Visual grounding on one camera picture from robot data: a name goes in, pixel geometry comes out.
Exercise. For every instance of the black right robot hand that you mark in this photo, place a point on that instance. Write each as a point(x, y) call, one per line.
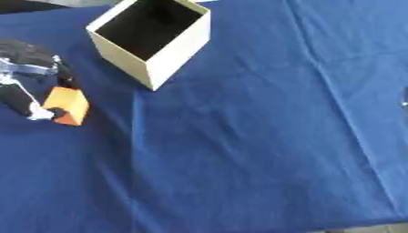
point(405, 101)

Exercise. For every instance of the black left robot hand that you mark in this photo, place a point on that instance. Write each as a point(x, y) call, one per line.
point(27, 56)

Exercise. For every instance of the orange block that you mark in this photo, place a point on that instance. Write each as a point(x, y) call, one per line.
point(68, 104)

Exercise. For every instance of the tan cardboard box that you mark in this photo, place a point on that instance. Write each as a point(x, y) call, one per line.
point(159, 57)

